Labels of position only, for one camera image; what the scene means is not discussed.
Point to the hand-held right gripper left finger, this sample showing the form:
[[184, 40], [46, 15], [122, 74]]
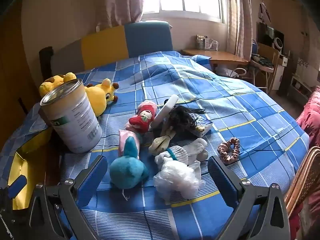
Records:
[[92, 177]]

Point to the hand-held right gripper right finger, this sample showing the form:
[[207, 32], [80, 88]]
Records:
[[222, 180]]

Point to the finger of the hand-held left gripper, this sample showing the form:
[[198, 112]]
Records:
[[17, 183]]

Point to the brown satin scrunchie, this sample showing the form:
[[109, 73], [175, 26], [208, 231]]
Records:
[[225, 155]]

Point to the teal plush toy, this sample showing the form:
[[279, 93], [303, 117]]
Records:
[[127, 170]]

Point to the metal can with white label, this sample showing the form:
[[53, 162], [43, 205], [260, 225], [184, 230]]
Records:
[[75, 120]]

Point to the yellow black storage box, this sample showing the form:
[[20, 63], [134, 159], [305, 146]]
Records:
[[25, 160]]

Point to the pink fabric pouch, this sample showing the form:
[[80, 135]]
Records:
[[123, 140]]

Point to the blue tissue packet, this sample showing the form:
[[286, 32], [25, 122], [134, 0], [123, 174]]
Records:
[[203, 127]]

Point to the beige cloth toy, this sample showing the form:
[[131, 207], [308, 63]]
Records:
[[160, 142]]

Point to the black hair wig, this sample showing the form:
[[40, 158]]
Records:
[[180, 118]]

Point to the red strawberry plush doll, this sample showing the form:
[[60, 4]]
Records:
[[141, 118]]

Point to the wicker chair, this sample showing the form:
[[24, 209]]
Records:
[[300, 180]]

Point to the blue plaid blanket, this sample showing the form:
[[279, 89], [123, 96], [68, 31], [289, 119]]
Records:
[[225, 100]]

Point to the yellow giraffe plush toy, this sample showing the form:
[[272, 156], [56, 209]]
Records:
[[98, 96]]

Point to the white foam block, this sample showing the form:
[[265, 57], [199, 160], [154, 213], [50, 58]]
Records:
[[163, 112]]

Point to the brown wooden wardrobe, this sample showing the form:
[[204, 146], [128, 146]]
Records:
[[12, 80]]

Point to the pink quilt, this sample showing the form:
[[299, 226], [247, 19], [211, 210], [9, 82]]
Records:
[[312, 120]]

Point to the white bag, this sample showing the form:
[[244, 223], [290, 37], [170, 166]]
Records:
[[225, 71]]

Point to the wooden desk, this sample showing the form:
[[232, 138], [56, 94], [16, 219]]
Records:
[[220, 56]]

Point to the grey yellow blue headboard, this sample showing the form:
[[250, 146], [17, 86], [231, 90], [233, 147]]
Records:
[[105, 45]]

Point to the wooden folding chair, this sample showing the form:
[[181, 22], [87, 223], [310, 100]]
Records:
[[268, 52]]

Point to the clear desk organizer boxes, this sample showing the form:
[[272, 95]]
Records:
[[206, 42]]

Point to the black monitor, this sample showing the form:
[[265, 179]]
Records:
[[262, 33]]

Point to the pink curtain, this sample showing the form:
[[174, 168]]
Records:
[[238, 17], [120, 2]]

